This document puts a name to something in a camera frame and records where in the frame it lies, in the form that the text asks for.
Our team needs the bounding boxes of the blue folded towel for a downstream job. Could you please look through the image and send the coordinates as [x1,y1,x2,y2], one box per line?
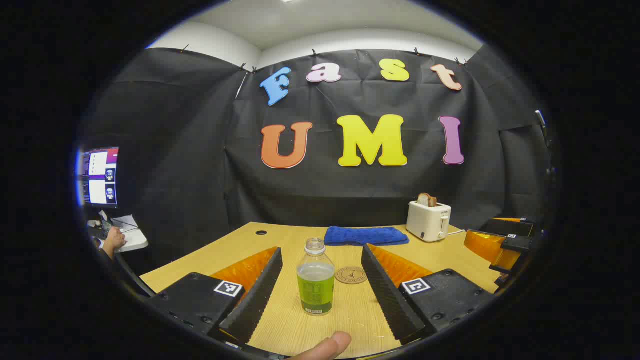
[324,226,410,247]

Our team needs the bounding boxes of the clear green label water bottle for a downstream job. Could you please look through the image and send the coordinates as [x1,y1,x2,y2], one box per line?
[296,238,336,317]

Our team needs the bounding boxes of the white side table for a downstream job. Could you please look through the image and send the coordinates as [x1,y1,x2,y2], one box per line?
[113,215,150,254]

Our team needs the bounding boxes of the metal stand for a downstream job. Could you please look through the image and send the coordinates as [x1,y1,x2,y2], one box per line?
[534,109,557,176]

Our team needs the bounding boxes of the round cork coaster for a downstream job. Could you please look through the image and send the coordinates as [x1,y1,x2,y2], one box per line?
[335,266,369,285]

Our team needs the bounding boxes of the white toaster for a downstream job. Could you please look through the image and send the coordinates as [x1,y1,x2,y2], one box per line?
[405,200,453,244]

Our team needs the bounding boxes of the white paper sheets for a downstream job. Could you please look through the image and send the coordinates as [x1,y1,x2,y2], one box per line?
[110,214,140,233]

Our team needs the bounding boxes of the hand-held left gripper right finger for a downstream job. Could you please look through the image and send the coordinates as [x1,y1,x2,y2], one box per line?
[361,243,497,346]

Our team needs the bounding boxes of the computer monitor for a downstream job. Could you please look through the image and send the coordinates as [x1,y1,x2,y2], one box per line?
[79,146,120,209]

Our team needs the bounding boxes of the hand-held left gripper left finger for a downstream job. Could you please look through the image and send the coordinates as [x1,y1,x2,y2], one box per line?
[149,246,283,347]

